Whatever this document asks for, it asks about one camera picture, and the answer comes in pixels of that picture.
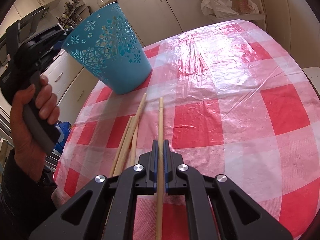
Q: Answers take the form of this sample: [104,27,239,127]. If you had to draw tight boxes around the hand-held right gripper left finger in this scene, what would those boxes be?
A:
[29,140,158,240]

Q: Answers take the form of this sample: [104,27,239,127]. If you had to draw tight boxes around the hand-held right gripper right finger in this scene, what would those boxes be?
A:
[164,140,293,240]

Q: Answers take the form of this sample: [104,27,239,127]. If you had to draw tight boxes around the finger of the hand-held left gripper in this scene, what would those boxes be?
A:
[56,23,75,36]

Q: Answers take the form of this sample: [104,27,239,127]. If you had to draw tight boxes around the plain wooden chopstick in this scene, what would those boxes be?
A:
[109,116,133,178]
[114,93,147,175]
[155,97,165,240]
[129,122,139,168]

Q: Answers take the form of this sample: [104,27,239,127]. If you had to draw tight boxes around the blue perforated plastic basket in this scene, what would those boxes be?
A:
[61,2,152,95]

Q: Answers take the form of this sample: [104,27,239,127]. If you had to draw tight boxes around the person's left forearm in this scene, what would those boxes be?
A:
[0,149,59,233]

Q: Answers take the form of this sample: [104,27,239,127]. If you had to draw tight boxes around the person's left hand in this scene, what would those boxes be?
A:
[10,75,61,181]

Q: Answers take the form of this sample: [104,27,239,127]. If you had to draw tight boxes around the red checked plastic tablecloth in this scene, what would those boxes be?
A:
[51,19,320,240]

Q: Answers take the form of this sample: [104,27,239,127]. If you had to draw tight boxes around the blue bag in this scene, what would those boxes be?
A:
[55,121,73,150]

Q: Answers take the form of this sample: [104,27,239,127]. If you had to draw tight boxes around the cream base cabinets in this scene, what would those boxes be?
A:
[44,0,320,115]

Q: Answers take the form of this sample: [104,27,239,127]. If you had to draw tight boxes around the white plank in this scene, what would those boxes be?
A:
[302,67,320,94]

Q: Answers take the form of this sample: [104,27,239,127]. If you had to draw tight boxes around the wall rack with bottles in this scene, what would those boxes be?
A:
[57,0,84,28]

